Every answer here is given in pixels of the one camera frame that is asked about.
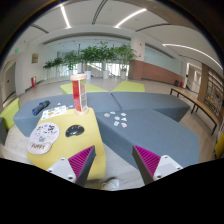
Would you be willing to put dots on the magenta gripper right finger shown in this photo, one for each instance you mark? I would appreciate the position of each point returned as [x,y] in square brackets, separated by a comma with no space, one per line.
[153,167]

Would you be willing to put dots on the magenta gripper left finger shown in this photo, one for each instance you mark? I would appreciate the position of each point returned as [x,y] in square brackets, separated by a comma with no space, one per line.
[76,168]

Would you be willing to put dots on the black computer mouse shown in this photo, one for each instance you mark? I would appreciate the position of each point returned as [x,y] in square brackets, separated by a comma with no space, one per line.
[74,130]

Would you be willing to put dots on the round cartoon mouse pad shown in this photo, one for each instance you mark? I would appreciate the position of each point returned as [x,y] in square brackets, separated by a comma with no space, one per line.
[42,138]

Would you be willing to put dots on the yellow ottoman seat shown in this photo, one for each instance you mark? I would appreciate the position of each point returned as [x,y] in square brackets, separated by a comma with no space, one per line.
[69,146]

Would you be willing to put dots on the grey ottoman front right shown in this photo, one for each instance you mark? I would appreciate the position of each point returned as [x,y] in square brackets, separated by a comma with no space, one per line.
[150,130]

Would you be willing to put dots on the white shoe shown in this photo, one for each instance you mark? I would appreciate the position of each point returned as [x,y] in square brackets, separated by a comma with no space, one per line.
[111,185]

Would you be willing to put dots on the pink white sticker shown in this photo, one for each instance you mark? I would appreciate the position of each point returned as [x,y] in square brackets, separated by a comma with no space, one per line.
[124,125]

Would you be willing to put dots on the sticker sheet paper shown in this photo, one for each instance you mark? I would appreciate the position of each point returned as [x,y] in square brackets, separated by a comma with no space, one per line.
[57,111]

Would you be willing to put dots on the round beige sticker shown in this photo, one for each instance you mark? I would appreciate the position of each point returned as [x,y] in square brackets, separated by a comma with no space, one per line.
[107,115]

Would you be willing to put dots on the grey ottoman back right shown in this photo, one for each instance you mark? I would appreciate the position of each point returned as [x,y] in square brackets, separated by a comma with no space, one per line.
[168,105]

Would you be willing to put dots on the dark blue cloth bundle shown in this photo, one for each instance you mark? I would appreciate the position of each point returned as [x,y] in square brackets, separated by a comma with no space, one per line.
[40,107]

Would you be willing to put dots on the long wooden bench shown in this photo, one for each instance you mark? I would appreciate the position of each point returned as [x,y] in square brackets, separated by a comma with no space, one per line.
[197,105]

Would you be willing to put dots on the yellow-green ottoman back left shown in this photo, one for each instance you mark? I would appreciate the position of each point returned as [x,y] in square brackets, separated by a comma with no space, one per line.
[67,88]

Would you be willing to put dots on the yellow-green ottoman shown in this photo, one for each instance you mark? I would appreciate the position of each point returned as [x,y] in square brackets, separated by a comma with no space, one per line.
[126,86]
[67,88]

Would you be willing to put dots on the red white display tower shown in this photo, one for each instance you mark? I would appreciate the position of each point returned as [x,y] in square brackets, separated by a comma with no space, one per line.
[79,93]

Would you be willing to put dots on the yellow-green ottoman back right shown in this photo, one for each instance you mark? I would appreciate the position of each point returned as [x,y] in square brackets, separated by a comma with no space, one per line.
[126,86]

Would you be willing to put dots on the lime green side seat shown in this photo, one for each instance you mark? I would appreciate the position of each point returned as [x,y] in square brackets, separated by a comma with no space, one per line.
[9,112]

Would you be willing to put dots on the red fire extinguisher box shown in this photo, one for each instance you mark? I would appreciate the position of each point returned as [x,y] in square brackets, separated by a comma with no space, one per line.
[33,81]

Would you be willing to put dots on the wooden bookshelf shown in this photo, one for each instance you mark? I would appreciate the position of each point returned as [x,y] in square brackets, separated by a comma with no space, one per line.
[211,90]

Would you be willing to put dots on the potted green plant left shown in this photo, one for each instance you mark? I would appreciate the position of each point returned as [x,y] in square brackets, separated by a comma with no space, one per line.
[69,60]

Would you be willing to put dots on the potted green plant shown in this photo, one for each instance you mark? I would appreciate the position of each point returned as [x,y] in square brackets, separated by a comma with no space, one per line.
[101,53]
[69,60]
[124,54]

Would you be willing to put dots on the potted green plant right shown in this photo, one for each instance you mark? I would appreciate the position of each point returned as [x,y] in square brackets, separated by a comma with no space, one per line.
[124,54]

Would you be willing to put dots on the potted green plant centre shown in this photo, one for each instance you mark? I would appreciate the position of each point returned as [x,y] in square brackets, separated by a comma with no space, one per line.
[101,53]

